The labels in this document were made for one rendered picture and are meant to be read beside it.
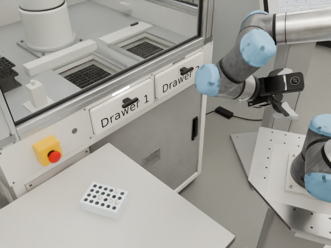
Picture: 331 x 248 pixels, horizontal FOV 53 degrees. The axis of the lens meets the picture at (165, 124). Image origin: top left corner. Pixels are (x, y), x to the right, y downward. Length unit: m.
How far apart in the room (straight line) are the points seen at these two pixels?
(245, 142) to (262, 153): 1.14
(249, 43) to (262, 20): 0.14
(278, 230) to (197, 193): 0.88
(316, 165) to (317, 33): 0.33
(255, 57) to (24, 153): 0.74
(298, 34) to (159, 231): 0.64
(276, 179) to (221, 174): 1.05
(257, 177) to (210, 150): 1.20
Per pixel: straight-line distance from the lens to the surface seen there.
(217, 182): 2.14
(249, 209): 2.04
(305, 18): 0.85
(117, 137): 1.35
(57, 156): 1.08
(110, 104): 1.19
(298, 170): 1.14
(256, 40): 0.73
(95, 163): 1.20
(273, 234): 1.31
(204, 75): 0.79
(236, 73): 0.76
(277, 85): 0.90
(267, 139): 1.31
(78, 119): 1.16
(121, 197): 1.03
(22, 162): 1.13
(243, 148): 2.33
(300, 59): 1.93
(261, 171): 1.18
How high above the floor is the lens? 1.60
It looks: 39 degrees down
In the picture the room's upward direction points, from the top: 1 degrees counter-clockwise
